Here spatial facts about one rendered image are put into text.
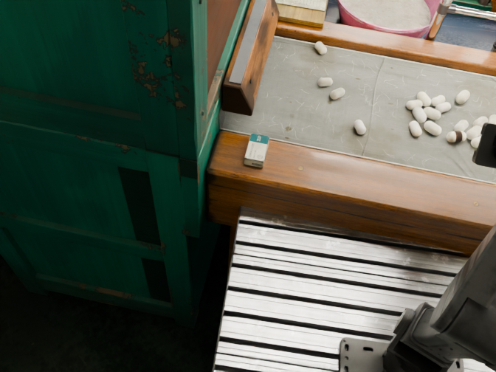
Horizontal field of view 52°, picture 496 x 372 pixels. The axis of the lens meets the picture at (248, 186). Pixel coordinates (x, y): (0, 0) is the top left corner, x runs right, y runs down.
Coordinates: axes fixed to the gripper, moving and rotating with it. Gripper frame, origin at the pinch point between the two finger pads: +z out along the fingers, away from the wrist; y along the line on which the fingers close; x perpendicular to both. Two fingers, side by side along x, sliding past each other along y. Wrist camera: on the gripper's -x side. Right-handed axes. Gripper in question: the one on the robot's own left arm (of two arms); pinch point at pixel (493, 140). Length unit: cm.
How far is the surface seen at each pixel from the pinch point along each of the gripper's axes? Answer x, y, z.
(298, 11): -17, 38, 32
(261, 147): 9.2, 38.4, 0.2
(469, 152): 4.3, -1.1, 12.8
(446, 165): 7.2, 3.6, 9.4
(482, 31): -22, -9, 54
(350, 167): 10.0, 21.8, 2.4
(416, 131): 2.3, 9.9, 12.5
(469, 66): -11.9, -1.4, 29.6
